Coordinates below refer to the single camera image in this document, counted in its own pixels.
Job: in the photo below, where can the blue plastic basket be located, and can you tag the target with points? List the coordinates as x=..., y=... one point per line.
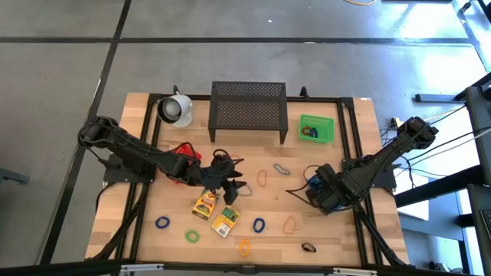
x=313, y=184

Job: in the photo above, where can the black mesh shelf riser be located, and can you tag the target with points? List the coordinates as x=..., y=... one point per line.
x=247, y=111

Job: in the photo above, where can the grey chair base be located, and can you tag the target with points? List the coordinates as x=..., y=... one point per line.
x=15, y=177

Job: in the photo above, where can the silver metal bracket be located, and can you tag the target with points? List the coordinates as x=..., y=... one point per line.
x=142, y=267
x=354, y=271

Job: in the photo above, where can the red plastic basket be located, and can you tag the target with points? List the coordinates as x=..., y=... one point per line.
x=192, y=153

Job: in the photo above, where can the white cylindrical desk lamp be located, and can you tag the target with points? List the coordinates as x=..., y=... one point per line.
x=185, y=104

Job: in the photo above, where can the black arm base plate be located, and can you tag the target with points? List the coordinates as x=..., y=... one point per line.
x=113, y=178
x=387, y=183

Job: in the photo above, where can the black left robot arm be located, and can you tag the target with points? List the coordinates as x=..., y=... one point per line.
x=130, y=145

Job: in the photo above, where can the yellow green crayon box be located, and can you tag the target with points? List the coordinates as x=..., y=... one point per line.
x=205, y=207
x=225, y=221

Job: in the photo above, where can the light blue silicone band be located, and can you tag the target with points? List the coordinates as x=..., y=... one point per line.
x=252, y=190
x=274, y=166

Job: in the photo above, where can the black rig crossbar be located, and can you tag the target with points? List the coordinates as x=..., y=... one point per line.
x=57, y=268

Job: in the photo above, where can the blue coil wristband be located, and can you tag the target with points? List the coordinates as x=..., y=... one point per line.
x=316, y=133
x=156, y=222
x=254, y=226

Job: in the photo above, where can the orange coil wristband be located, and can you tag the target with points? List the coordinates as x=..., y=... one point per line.
x=302, y=131

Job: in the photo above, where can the green coil wristband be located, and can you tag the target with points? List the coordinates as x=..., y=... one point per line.
x=186, y=237

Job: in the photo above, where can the orange silicone band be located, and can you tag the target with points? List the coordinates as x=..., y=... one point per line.
x=284, y=228
x=261, y=171

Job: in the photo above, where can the black coil wristband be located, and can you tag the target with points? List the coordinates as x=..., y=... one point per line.
x=307, y=249

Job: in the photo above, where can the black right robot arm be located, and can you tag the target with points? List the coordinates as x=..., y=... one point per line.
x=377, y=161

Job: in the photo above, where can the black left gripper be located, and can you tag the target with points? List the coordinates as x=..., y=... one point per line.
x=209, y=177

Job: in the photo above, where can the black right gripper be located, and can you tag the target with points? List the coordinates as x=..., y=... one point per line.
x=333, y=189

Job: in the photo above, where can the green plastic basket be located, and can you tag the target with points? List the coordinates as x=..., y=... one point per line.
x=326, y=136

